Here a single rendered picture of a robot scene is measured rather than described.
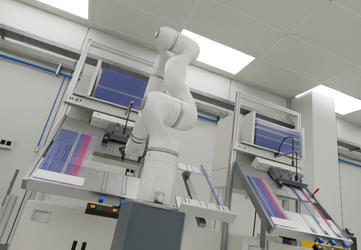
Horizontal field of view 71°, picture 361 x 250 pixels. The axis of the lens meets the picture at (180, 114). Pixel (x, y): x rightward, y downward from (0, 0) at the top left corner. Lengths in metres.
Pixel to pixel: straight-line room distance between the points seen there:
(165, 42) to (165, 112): 0.39
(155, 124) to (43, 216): 1.04
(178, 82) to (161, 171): 0.38
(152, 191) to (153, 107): 0.29
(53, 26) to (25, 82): 0.91
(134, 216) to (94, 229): 0.93
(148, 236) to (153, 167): 0.22
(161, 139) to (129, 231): 0.32
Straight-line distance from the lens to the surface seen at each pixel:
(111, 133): 1.83
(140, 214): 0.84
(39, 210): 1.75
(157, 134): 0.92
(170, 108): 0.95
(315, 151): 4.39
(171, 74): 1.07
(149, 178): 0.90
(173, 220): 0.88
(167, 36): 1.20
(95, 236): 1.76
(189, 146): 3.74
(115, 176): 1.57
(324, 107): 4.85
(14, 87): 3.74
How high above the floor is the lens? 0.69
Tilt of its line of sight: 22 degrees up
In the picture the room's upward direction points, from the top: 11 degrees clockwise
